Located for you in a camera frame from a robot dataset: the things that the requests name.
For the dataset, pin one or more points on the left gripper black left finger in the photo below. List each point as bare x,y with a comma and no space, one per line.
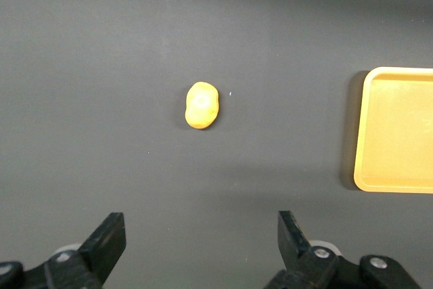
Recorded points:
98,255

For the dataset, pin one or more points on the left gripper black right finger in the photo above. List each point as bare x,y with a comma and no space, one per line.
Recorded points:
297,251

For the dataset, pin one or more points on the yellow potato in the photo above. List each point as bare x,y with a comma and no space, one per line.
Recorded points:
202,106

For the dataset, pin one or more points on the yellow plastic tray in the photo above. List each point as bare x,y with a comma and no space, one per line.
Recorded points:
399,133

